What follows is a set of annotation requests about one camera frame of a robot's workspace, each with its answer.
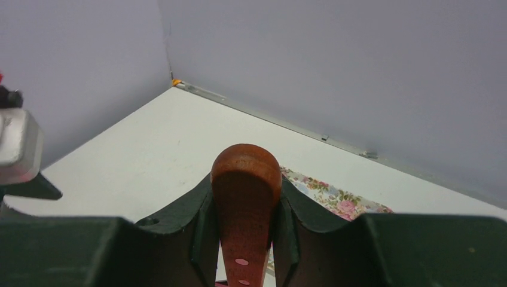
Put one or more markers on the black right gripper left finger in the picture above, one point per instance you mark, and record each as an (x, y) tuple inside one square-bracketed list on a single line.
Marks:
[(175, 246)]

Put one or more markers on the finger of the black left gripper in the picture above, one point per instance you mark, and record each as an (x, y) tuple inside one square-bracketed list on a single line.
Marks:
[(39, 188)]

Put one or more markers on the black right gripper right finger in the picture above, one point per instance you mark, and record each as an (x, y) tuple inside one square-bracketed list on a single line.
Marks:
[(314, 247)]

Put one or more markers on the floral rectangular tray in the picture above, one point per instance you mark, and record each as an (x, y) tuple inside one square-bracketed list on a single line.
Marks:
[(336, 198)]

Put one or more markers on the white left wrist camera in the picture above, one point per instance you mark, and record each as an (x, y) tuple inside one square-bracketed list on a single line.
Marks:
[(21, 140)]

